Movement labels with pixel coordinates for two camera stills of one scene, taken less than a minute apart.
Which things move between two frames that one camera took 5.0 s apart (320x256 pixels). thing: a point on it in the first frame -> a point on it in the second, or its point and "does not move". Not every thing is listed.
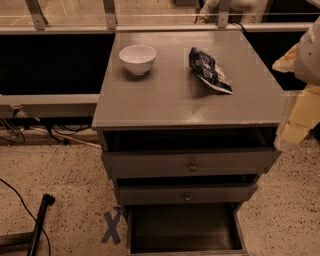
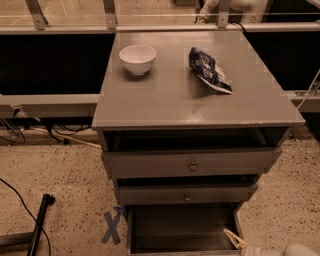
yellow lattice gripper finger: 286,63 -> 235,239
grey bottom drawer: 184,229 does not move
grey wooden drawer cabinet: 188,121 does not move
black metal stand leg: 47,200 does not move
